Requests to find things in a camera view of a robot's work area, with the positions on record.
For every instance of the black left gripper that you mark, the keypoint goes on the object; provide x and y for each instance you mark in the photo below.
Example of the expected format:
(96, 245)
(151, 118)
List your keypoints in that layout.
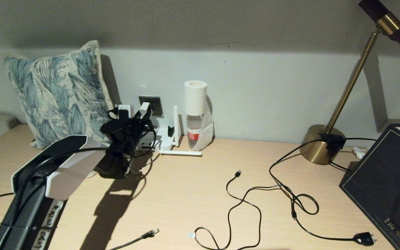
(137, 128)

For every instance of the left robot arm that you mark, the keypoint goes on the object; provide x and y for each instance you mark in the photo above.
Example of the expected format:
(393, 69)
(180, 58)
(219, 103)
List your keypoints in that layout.
(71, 166)

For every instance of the white router with antennas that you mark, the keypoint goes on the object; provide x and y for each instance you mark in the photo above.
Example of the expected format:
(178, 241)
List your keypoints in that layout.
(164, 140)

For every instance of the black plastic cable connector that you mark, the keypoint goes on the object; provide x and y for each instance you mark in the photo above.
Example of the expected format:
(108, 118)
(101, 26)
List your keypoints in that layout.
(332, 141)

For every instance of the small black clip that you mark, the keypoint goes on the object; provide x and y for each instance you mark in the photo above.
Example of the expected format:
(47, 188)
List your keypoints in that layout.
(171, 132)

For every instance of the clear bottle with red label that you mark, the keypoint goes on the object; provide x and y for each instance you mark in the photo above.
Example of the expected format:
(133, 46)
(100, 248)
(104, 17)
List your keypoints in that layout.
(193, 133)

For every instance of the water bottle with paper cup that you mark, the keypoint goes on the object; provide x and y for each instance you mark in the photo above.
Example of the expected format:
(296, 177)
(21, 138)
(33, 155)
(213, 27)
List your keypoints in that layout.
(194, 97)

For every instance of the blue leaf print pillow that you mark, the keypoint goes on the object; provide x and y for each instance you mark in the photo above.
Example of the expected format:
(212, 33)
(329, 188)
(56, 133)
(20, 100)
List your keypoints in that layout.
(54, 90)

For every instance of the brass desk lamp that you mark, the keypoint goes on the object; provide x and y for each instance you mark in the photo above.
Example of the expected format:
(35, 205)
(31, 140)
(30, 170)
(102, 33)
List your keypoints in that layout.
(316, 149)

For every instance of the black paper gift bag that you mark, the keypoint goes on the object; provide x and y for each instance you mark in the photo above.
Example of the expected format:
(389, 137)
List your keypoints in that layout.
(377, 180)

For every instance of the grey wall socket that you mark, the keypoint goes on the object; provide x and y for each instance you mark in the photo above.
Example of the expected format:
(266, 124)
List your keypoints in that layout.
(157, 104)

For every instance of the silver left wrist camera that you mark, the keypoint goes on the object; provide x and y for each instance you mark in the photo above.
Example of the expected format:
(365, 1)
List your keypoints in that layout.
(124, 111)

